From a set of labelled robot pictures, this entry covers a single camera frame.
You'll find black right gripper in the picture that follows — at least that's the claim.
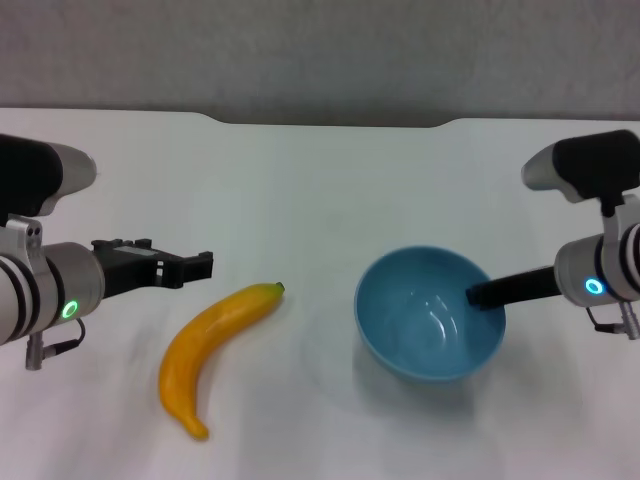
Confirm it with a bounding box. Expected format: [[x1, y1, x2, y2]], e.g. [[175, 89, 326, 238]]
[[465, 267, 559, 311]]

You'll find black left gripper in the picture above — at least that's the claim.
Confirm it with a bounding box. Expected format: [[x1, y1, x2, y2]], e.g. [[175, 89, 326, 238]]
[[92, 238, 216, 301]]

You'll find blue bowl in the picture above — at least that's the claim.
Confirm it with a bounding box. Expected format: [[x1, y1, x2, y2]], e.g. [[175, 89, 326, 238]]
[[353, 244, 507, 385]]

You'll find yellow banana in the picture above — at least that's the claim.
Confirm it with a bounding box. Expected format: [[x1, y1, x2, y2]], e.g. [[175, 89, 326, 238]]
[[158, 282, 288, 442]]

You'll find silver left camera bracket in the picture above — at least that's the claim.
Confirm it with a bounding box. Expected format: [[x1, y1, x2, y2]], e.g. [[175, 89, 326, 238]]
[[0, 214, 45, 265]]

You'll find silver camera bracket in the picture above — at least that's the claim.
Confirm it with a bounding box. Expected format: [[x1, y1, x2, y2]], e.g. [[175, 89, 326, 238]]
[[599, 192, 640, 301], [0, 214, 45, 265]]

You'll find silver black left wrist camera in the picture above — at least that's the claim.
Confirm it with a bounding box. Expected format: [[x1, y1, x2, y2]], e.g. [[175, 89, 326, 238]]
[[0, 133, 99, 219]]

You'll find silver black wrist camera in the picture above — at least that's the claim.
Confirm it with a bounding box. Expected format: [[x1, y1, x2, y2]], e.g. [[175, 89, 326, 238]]
[[521, 129, 640, 204], [0, 133, 99, 219]]

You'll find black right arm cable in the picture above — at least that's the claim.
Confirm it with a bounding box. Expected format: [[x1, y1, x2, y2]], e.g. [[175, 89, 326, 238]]
[[585, 298, 640, 342]]

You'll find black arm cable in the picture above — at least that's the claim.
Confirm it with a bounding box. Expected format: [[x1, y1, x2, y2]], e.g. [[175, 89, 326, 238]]
[[24, 317, 87, 372], [585, 298, 640, 342]]

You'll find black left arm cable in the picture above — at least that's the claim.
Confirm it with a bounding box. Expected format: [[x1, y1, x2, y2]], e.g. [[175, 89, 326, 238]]
[[24, 317, 87, 372]]

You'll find silver right camera bracket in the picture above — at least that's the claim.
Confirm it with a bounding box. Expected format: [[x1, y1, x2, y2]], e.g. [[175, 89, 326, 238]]
[[599, 192, 640, 301]]

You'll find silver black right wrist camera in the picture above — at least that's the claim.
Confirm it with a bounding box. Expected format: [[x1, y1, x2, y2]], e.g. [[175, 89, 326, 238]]
[[521, 129, 640, 204]]

